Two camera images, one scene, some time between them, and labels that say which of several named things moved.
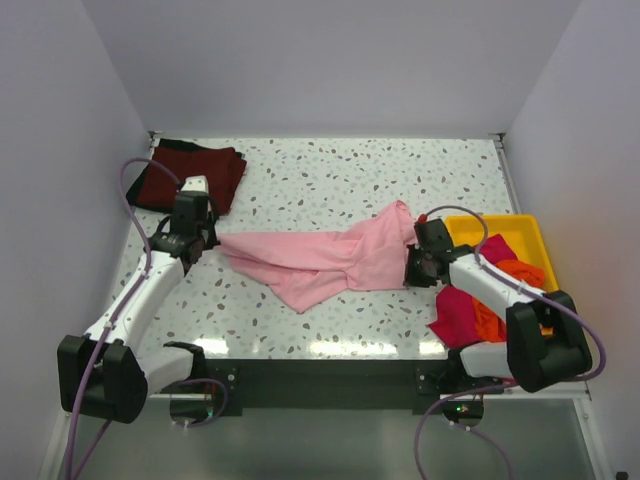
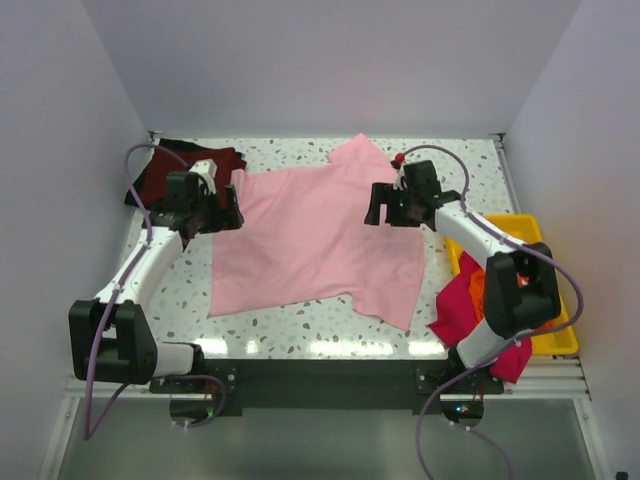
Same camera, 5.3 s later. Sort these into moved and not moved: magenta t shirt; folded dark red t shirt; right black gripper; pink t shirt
Moved: pink t shirt; right black gripper
Not moved: folded dark red t shirt; magenta t shirt
